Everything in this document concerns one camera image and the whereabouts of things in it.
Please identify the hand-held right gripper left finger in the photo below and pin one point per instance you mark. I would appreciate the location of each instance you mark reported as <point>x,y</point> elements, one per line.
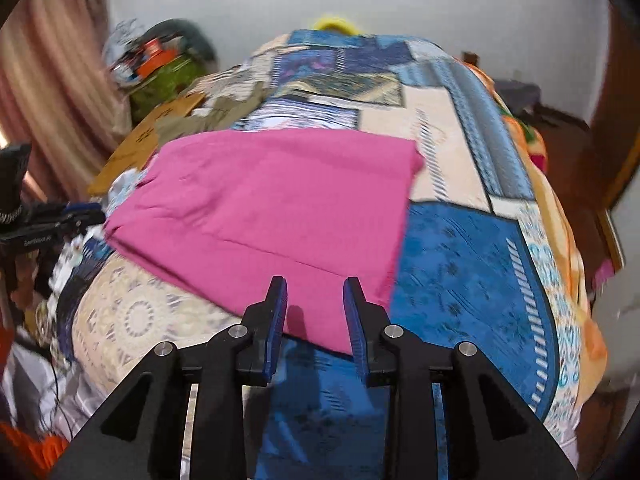
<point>278,321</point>

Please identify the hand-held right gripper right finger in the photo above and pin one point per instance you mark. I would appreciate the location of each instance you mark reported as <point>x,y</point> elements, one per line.
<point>356,321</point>

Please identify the pink pants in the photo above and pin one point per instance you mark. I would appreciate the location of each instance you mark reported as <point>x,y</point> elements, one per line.
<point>270,205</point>

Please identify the blue patchwork printed bedsheet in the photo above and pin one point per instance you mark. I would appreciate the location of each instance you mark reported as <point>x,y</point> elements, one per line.
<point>450,260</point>

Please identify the brown cardboard piece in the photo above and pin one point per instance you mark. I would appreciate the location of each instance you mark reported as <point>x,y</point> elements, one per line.
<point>145,140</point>

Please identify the striped pink curtain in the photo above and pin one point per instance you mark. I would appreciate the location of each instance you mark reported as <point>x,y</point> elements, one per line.
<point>47,85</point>

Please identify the pile of clutter bags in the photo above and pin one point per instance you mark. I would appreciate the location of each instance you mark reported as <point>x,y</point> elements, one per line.
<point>160,60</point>

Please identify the olive green cloth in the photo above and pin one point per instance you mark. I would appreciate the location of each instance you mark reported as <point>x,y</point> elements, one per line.
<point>220,105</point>

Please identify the orange cloth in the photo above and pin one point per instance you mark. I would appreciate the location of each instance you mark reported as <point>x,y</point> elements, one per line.
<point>32,447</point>

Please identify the orange floral blanket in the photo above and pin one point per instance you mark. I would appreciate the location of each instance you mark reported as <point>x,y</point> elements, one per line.
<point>565,240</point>

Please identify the dark wooden furniture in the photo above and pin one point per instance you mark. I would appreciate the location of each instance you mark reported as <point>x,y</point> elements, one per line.
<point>555,125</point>

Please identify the yellow plastic object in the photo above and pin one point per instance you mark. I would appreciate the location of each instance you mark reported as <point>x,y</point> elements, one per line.
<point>336,24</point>

